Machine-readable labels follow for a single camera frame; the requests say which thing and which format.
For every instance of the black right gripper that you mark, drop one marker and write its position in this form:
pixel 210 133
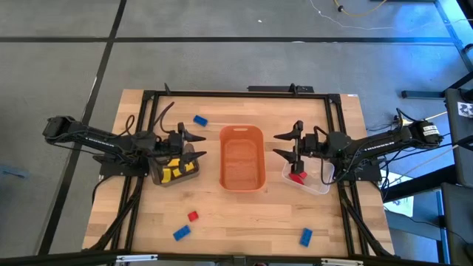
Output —
pixel 308 146

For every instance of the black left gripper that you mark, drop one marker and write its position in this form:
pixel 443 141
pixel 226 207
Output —
pixel 173 147

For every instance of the short yellow block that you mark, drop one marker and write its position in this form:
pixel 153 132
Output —
pixel 173 163

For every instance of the blue block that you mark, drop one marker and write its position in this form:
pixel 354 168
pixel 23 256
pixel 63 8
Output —
pixel 181 233
pixel 306 237
pixel 200 120

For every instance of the long yellow block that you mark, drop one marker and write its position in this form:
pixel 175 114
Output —
pixel 177 172

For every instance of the long red block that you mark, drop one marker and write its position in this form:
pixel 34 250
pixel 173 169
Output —
pixel 295 179

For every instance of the yellow arch block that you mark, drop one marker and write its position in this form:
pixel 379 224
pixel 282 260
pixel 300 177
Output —
pixel 166 176

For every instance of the orange plastic basket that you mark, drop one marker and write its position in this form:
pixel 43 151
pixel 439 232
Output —
pixel 242 177

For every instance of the small red block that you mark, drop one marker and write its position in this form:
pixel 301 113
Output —
pixel 193 216

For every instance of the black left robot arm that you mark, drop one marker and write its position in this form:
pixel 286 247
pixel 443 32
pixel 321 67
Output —
pixel 96 141

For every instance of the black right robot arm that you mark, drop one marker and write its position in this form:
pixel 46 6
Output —
pixel 388 140

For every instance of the smoky grey transparent container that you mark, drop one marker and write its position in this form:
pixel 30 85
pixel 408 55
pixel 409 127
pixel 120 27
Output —
pixel 155 170

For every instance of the clear plastic container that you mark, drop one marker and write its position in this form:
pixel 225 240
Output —
pixel 318 186

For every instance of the white paper sheet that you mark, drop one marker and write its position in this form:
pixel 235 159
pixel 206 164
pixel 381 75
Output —
pixel 404 208

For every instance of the black stand foot bar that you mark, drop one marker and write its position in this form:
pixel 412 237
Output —
pixel 421 94

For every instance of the dark cabinet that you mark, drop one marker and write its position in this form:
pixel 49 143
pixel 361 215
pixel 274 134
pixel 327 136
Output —
pixel 460 127

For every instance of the black crossbeam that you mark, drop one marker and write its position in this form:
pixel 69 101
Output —
pixel 55 259

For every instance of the white fiducial tag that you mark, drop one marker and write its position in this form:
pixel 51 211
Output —
pixel 465 110

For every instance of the metal stand beam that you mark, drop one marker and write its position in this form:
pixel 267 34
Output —
pixel 449 26

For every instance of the black bar bracket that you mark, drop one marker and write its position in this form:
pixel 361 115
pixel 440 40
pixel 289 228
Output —
pixel 273 88

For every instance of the black aluminium table frame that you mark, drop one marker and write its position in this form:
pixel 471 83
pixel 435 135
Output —
pixel 240 94

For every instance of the small grey camera mount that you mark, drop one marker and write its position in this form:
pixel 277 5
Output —
pixel 239 260

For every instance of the silver metal bracket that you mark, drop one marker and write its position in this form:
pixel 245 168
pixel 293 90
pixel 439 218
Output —
pixel 136 258
pixel 341 262

